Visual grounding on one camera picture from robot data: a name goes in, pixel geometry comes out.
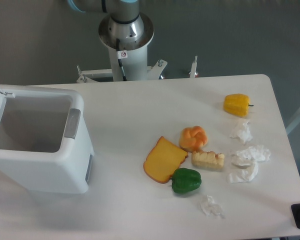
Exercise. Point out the white trash can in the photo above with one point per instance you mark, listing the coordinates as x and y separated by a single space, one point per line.
44 141

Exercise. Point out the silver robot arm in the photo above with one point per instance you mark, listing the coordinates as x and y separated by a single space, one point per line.
121 11

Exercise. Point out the toy bread slice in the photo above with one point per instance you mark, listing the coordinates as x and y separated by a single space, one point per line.
163 160

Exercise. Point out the orange knotted toy bun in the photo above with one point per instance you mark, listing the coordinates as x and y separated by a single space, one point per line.
193 138

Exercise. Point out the green toy bell pepper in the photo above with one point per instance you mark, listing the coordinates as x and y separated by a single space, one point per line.
185 180

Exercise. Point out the pale toy bread loaf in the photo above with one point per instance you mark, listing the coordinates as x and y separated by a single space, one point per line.
208 159

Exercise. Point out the yellow toy bell pepper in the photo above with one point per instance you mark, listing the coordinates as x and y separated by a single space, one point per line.
237 104

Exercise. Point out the crumpled white tissue upper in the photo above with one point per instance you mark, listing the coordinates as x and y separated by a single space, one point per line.
242 131

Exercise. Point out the small crumpled white tissue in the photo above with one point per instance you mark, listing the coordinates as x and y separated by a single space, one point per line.
209 206

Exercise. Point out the crumpled white tissue lower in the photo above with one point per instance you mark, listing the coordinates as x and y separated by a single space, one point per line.
246 170

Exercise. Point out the crumpled white tissue middle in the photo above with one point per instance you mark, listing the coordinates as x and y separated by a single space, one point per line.
258 153

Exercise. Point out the white post with red base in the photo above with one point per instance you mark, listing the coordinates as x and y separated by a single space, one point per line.
193 73

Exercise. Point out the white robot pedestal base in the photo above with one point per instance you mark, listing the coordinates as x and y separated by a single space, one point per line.
127 46

